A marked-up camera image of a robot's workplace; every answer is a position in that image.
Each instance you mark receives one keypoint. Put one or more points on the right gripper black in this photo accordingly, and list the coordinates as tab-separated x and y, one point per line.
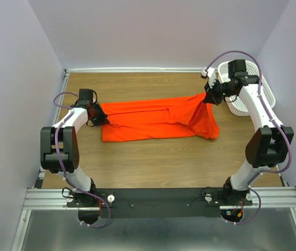
210	97

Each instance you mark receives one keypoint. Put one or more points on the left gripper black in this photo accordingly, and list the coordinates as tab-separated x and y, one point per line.
102	120

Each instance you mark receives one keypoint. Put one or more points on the orange t shirt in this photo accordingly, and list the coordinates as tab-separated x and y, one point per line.
178	117

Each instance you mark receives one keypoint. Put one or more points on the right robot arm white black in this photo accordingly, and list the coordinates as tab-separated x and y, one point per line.
270	144

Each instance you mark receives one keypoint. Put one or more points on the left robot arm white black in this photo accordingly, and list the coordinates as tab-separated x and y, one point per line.
59	151

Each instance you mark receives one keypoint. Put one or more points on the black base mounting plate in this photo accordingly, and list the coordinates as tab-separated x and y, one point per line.
109	204

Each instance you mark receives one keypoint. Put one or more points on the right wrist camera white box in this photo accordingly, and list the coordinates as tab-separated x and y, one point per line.
210	75

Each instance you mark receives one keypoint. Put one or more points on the aluminium frame rail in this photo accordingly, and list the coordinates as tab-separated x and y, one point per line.
52	199

